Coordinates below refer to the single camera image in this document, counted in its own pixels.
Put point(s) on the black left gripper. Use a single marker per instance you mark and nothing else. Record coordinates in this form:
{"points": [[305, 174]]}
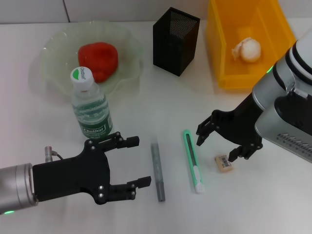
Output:
{"points": [[73, 175]]}

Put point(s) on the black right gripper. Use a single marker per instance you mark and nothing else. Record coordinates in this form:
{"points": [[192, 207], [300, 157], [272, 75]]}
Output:
{"points": [[239, 124]]}

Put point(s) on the mint green utility knife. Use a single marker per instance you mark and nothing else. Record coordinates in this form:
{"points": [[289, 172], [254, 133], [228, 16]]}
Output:
{"points": [[193, 163]]}

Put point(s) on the clear water bottle green label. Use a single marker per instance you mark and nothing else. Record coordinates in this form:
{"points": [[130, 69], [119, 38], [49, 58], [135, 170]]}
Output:
{"points": [[92, 117]]}

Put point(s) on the white paper ball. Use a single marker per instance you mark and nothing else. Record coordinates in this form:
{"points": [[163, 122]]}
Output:
{"points": [[248, 50]]}

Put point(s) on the red-orange fruit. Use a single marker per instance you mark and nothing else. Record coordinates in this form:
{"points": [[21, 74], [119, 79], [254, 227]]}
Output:
{"points": [[102, 58]]}

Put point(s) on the beige eraser with barcode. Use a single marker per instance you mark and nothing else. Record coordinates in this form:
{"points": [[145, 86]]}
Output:
{"points": [[225, 167]]}

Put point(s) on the black mesh pen holder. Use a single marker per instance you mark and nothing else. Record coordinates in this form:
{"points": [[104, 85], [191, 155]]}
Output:
{"points": [[170, 53]]}

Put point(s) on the pale green glass fruit plate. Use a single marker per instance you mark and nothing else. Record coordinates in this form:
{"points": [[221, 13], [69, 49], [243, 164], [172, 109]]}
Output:
{"points": [[126, 48]]}

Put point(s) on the grey pencil lead tube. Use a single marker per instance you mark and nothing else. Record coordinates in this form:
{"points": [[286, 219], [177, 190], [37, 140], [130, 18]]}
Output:
{"points": [[158, 170]]}

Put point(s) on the yellow plastic bin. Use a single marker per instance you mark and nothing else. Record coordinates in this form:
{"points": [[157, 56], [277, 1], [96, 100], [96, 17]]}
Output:
{"points": [[234, 78]]}

